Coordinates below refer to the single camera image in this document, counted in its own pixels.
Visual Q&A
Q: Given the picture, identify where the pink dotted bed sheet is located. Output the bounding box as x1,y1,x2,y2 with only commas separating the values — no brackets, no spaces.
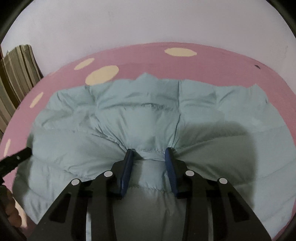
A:
1,43,295,240

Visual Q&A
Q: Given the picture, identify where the light blue puffer jacket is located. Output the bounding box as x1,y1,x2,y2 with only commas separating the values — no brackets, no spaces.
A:
13,74,295,240

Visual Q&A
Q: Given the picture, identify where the striped brown curtain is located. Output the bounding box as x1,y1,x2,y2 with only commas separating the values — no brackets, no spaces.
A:
0,45,43,137

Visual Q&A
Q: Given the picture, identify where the person's left hand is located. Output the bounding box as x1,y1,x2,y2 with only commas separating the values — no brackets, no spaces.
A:
1,185,22,228

